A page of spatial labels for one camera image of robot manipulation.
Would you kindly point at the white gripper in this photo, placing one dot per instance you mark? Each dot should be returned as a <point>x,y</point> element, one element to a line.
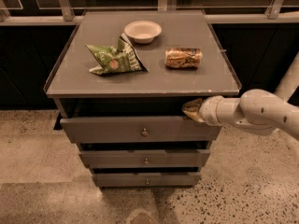
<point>207,110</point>

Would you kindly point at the grey top drawer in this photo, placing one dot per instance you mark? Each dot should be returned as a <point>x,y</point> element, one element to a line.
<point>137,129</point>

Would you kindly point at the grey drawer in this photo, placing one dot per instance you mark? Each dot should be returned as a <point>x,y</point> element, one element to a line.
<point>137,129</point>
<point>146,179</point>
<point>157,158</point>

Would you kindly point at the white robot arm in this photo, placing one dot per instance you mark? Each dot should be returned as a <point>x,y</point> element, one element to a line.
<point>256,111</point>

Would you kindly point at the grey drawer cabinet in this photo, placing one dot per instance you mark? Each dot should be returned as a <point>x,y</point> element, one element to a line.
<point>159,91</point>

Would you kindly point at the grey middle drawer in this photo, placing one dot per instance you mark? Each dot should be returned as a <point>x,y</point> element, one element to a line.
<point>157,158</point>

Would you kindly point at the grey bottom drawer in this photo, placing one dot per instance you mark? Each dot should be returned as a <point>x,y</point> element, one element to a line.
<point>146,179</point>

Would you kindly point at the gold drink can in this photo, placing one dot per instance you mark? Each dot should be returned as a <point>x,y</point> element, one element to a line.
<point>181,58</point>

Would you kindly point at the green chip bag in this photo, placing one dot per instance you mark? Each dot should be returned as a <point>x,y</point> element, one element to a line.
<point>116,60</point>

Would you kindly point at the white paper bowl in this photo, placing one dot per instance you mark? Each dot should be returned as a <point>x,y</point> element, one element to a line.
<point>142,32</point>

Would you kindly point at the metal window railing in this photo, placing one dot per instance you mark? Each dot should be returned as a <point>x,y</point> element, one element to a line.
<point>57,12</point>

